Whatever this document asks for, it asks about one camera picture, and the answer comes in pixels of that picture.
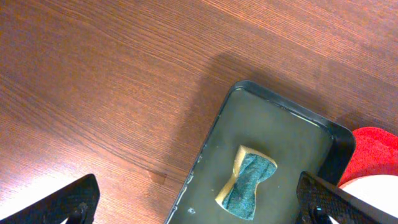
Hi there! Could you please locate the black plastic tray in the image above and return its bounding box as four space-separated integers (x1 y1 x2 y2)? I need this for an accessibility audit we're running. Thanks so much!
165 80 355 224

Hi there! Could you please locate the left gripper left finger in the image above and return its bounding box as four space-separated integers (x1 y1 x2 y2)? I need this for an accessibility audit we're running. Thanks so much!
1 174 100 224

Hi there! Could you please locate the green yellow sponge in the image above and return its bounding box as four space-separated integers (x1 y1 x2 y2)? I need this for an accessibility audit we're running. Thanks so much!
215 145 277 221

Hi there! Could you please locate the red plastic tray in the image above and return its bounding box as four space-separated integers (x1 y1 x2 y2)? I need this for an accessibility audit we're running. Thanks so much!
338 127 397 186

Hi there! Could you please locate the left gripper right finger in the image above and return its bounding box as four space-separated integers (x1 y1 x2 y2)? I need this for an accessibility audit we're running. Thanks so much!
296 171 397 224

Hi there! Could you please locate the white round plate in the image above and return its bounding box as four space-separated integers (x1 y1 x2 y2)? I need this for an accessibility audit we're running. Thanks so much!
340 175 398 218

